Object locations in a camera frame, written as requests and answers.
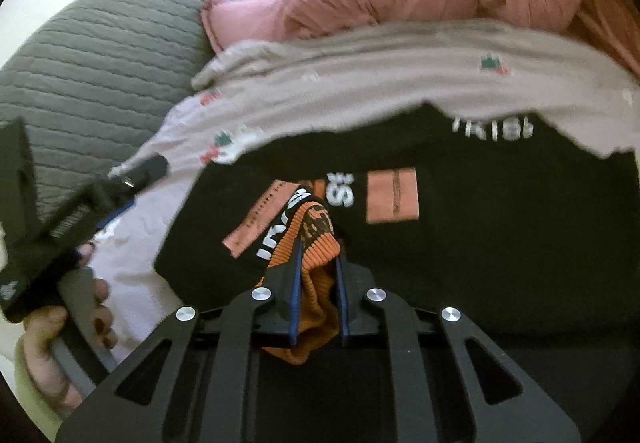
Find person's left hand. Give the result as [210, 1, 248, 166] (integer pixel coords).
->
[22, 243, 117, 418]

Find beige strawberry print bedsheet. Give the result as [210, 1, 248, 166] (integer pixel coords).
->
[92, 20, 639, 357]

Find grey quilted headboard cushion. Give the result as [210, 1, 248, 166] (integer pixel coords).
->
[1, 0, 213, 216]

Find black printed sweater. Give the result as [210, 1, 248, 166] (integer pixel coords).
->
[154, 105, 639, 442]

